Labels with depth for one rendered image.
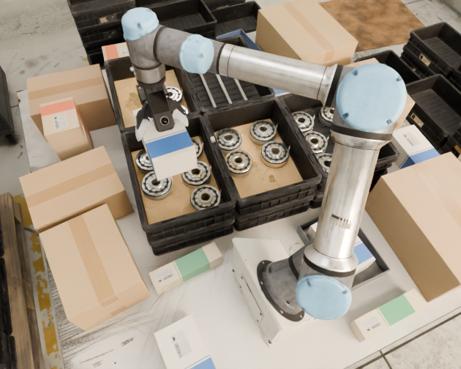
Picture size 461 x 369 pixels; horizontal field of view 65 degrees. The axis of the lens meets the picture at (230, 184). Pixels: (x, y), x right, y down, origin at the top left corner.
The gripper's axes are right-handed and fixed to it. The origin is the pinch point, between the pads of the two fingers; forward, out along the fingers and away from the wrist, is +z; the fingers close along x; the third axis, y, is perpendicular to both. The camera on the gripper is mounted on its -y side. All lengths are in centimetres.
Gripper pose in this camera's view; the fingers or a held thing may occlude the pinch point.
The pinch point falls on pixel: (164, 135)
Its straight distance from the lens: 105.4
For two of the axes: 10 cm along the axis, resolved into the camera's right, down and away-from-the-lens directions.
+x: -9.1, 3.3, -2.4
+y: -4.0, -7.7, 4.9
